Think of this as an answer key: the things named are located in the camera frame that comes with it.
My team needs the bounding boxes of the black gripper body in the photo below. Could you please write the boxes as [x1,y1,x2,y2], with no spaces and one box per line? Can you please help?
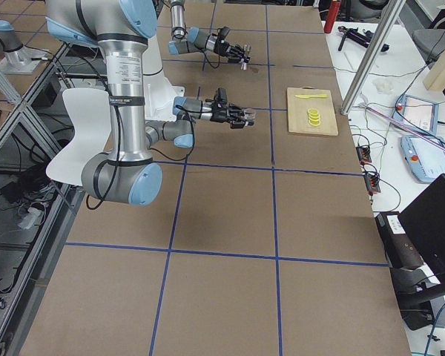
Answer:
[210,104,231,123]
[213,39,232,58]

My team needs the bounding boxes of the steel jigger measuring cup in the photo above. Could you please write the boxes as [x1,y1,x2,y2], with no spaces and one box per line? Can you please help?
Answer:
[240,44,251,70]

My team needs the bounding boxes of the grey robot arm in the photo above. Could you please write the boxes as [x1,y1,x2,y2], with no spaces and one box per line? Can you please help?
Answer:
[168,1,251,70]
[46,1,254,205]

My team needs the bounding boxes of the bamboo cutting board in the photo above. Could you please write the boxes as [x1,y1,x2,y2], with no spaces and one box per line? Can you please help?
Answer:
[286,88,338,136]

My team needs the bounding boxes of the yellow plastic knife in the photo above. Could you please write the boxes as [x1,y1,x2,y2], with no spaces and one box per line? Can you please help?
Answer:
[294,93,328,99]

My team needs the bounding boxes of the red cylinder bottle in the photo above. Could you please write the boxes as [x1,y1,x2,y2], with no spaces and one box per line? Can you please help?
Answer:
[323,0,341,34]

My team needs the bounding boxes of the white plastic chair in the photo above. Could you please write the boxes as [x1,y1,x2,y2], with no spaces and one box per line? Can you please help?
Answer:
[46,88,111,186]

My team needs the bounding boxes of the teach pendant far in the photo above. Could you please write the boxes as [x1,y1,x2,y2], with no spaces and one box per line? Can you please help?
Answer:
[392,94,439,134]

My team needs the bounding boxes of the teach pendant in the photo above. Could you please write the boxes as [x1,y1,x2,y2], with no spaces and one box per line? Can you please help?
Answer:
[400,135,445,184]
[392,94,439,134]

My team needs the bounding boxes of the teach pendant near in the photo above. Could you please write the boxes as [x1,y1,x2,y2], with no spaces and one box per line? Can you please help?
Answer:
[400,135,445,184]

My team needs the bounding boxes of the black laptop monitor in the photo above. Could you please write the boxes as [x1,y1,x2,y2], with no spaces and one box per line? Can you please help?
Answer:
[398,174,445,283]

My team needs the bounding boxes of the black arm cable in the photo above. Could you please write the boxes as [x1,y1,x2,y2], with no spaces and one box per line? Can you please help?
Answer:
[198,50,223,70]

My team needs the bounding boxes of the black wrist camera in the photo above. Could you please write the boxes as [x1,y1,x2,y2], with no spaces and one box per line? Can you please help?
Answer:
[217,26,231,42]
[214,88,228,107]

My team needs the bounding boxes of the right braided black cable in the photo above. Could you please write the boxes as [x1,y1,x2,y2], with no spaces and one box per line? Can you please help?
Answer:
[85,85,208,211]

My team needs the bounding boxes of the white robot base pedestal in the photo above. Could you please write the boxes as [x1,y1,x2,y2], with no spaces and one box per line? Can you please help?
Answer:
[142,36,185,121]

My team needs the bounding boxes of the black handle tool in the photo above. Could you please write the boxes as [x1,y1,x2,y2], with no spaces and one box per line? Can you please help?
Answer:
[337,26,375,51]

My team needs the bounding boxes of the aluminium frame post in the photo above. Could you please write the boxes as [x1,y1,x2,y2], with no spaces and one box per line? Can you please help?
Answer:
[340,0,406,115]

